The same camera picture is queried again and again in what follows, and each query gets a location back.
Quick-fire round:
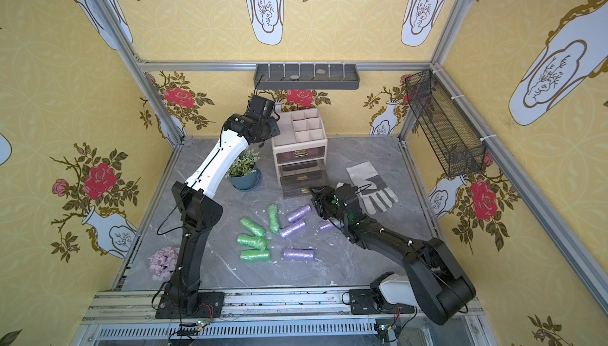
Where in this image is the black wire mesh basket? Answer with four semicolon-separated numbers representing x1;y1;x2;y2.
405;71;487;178

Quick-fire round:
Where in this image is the purple roll bottom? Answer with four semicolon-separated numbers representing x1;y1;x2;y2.
283;248;315;261

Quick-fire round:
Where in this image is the transparent top drawer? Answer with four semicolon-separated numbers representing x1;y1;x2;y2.
276;146;326;164

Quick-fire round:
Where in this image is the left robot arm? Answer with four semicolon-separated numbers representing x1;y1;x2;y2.
156;95;280;319

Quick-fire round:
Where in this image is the purple roll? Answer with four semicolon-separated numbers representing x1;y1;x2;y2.
283;248;315;261
287;204;312;223
280;220;306;238
319;220;341;231

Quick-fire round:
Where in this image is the purple roll top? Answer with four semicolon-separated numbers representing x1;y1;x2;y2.
287;204;312;223

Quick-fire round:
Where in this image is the green roll upper left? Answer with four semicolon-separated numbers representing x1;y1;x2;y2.
239;217;266;237

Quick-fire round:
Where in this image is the green roll upright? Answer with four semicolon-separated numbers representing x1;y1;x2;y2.
267;204;280;234

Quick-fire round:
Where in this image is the green roll bottom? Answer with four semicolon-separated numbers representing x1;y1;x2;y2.
240;249;272;262

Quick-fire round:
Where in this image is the transparent drawer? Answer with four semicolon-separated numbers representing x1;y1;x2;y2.
279;159;329;199
276;146;326;164

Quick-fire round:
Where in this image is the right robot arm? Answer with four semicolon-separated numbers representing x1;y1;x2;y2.
310;184;477;325

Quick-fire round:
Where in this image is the potted green plant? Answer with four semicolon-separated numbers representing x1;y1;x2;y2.
226;149;262;192

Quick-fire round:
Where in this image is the white work glove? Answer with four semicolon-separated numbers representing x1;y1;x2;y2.
346;162;398;216

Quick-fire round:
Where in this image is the beige drawer organizer cabinet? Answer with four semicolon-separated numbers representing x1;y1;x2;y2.
272;108;329;199

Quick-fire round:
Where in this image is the green roll middle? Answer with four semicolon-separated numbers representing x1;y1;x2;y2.
237;235;269;250

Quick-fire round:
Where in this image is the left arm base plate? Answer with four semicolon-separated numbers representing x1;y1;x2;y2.
155;292;225;319

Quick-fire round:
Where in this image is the purple artificial flower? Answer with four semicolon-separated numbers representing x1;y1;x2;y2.
149;246;179;282

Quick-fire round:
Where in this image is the grey wall shelf tray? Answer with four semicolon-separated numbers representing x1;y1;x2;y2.
253;62;361;91

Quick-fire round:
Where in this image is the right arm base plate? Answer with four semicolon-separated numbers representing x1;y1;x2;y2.
348;288;415;315

